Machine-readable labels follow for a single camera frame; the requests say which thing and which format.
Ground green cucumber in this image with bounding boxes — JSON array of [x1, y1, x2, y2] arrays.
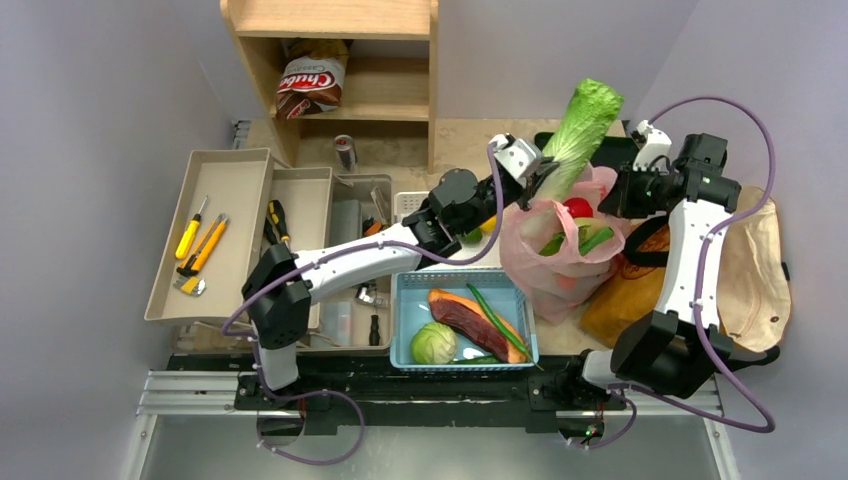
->
[[538, 226, 614, 256]]

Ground pink plastic grocery bag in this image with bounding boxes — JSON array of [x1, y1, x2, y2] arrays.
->
[[499, 167, 631, 325]]

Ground green napa cabbage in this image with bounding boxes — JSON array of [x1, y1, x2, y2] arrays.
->
[[533, 78, 624, 201]]

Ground brown Trader Joe's bag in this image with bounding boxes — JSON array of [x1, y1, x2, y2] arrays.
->
[[579, 199, 791, 352]]

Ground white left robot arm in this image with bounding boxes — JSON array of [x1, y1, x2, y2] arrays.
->
[[231, 157, 555, 409]]

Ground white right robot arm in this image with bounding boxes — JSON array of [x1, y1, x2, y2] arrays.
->
[[561, 133, 741, 407]]

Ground yellow lemon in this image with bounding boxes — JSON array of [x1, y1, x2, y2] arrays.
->
[[479, 216, 497, 236]]

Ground black tray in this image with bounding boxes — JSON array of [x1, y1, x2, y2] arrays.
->
[[534, 131, 639, 173]]

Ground orange green mango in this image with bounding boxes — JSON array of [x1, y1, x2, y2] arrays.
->
[[462, 228, 483, 245]]

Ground white perforated basket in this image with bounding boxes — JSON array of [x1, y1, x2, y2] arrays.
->
[[392, 191, 502, 270]]

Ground long green bean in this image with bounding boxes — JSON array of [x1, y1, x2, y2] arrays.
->
[[466, 283, 544, 371]]

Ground blue perforated basket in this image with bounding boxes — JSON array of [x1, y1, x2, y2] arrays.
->
[[390, 269, 539, 373]]

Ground orange hex key set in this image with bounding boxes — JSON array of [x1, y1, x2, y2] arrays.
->
[[362, 219, 385, 237]]

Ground beige toolbox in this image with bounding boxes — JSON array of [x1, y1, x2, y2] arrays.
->
[[271, 169, 393, 355]]

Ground wooden shelf unit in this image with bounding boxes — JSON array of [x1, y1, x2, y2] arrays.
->
[[220, 1, 439, 171]]

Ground silver drink can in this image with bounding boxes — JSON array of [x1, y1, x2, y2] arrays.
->
[[333, 134, 358, 173]]

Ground grey plastic case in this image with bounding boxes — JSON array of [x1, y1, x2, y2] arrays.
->
[[327, 199, 362, 247]]

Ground small black screwdriver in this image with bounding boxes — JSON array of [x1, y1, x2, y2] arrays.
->
[[368, 314, 381, 346]]

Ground clear small parts box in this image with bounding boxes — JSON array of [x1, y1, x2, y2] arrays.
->
[[321, 302, 353, 347]]

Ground Chubs snack bag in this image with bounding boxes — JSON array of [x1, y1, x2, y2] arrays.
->
[[276, 38, 350, 120]]

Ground black yellow screwdriver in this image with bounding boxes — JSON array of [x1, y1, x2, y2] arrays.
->
[[263, 219, 279, 246], [268, 199, 290, 247]]

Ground beige toolbox tray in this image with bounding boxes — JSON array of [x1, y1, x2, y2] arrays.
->
[[144, 148, 334, 325]]

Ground orange utility knife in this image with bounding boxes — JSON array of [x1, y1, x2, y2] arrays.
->
[[176, 213, 229, 277]]

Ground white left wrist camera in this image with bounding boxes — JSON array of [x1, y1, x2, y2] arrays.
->
[[488, 134, 543, 188]]

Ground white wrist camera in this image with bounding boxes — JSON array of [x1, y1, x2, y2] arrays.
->
[[630, 120, 672, 171], [488, 134, 543, 188]]

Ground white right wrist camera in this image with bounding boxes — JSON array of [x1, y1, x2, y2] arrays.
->
[[630, 120, 672, 171]]

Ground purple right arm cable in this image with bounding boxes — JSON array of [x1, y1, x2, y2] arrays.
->
[[569, 96, 778, 452]]

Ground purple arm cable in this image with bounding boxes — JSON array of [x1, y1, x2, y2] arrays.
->
[[569, 96, 778, 452], [221, 144, 508, 466]]

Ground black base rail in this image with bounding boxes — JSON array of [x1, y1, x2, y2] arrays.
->
[[137, 355, 630, 435]]

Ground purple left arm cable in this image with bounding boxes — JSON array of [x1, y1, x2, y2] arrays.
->
[[221, 144, 508, 466]]

